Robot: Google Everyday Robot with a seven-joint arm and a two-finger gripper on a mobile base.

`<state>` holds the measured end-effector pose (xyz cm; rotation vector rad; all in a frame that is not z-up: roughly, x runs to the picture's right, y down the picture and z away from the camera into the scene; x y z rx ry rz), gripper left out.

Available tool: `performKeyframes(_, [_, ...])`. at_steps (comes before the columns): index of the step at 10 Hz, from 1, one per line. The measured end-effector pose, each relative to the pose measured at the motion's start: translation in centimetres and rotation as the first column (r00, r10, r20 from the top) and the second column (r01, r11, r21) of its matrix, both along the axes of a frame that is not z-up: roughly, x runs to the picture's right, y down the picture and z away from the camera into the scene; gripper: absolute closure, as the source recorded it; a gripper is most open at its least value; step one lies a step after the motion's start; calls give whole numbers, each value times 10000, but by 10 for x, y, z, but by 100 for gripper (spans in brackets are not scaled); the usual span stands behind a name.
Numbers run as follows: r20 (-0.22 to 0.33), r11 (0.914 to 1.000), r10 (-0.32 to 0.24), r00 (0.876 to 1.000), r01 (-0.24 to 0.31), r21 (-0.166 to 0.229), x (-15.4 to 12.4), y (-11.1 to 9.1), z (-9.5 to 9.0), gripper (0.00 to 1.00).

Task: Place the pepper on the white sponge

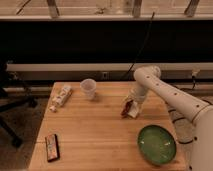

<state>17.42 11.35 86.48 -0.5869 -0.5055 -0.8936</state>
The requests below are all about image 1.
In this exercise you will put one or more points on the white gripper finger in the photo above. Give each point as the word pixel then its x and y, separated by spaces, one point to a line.
pixel 134 110
pixel 128 100

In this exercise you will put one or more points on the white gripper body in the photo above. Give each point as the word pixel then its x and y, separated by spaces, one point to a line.
pixel 138 95

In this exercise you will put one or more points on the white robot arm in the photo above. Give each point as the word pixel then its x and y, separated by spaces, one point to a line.
pixel 197 111

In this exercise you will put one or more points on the green oval plate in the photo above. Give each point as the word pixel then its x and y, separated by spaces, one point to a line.
pixel 156 144

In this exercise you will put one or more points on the translucent plastic cup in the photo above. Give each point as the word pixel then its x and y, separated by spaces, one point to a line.
pixel 88 87

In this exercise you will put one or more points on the dark candy bar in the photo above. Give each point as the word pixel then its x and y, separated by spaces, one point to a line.
pixel 52 147

